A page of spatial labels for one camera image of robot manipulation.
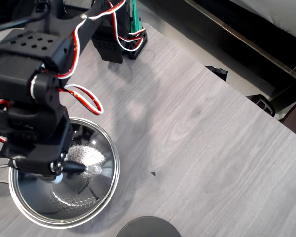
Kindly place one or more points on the small black triangular chip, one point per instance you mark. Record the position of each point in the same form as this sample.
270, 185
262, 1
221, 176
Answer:
153, 173

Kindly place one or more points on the dark grey round disc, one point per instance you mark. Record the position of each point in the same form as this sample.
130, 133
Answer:
148, 228

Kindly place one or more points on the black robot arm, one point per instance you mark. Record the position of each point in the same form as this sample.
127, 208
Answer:
14, 74

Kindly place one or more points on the black furniture frame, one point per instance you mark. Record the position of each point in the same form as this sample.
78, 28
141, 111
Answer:
249, 27

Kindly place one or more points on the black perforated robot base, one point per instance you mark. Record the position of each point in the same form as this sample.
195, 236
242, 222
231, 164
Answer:
108, 49

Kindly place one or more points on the green circuit board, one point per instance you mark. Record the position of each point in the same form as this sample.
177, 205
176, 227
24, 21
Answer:
135, 19

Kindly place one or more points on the black table clamp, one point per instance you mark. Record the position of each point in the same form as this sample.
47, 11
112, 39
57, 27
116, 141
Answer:
218, 72
261, 103

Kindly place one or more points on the white cushion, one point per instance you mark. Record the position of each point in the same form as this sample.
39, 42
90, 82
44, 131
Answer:
273, 12

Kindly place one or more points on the stainless steel saucepan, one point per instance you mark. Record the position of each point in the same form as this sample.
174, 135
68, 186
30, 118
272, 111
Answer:
5, 172

